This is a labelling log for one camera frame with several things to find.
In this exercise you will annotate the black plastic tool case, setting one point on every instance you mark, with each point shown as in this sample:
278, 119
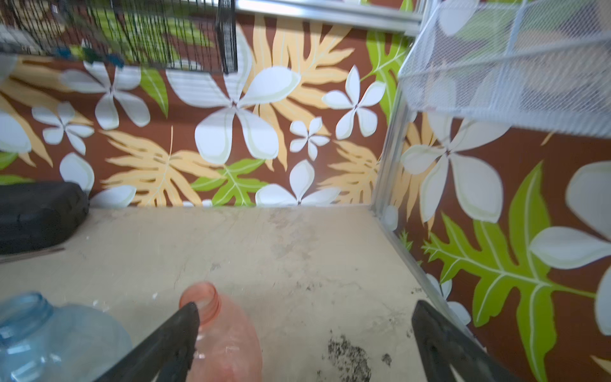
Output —
40, 215

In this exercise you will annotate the black wire wall basket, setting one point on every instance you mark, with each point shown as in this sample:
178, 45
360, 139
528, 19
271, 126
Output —
182, 35

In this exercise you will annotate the clear red spray bottle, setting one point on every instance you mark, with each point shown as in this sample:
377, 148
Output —
227, 346

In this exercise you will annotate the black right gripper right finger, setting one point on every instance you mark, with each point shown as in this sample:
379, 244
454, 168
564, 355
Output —
447, 352

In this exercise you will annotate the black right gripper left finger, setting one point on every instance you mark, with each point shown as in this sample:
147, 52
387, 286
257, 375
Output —
166, 355

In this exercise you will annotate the clear blue spray bottle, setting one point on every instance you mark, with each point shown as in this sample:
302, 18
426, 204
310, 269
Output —
41, 342

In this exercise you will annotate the white mesh wall basket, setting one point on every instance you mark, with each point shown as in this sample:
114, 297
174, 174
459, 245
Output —
541, 65

